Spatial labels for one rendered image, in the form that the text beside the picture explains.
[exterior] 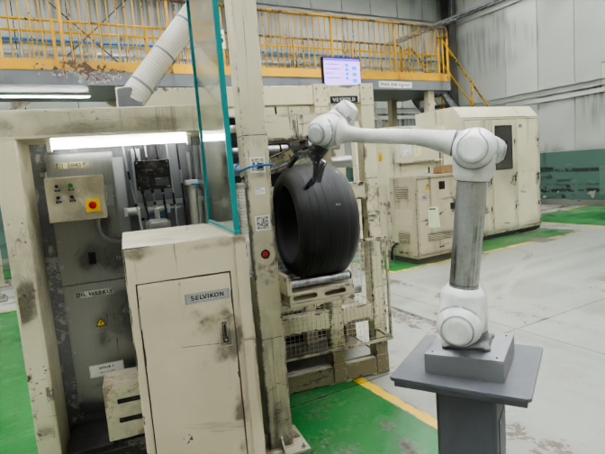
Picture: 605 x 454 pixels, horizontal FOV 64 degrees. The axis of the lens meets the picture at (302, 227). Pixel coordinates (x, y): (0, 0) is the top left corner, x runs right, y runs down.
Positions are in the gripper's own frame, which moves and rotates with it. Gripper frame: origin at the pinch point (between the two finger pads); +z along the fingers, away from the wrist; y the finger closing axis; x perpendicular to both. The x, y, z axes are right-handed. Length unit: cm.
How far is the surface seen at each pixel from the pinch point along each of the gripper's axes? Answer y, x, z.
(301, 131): -42, 46, 11
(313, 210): 10.9, 12.1, 12.6
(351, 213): 19.9, 28.4, 6.9
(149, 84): -89, -22, 24
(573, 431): 165, 104, 28
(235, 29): -75, -1, -23
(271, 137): -46, 31, 19
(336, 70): -254, 359, 92
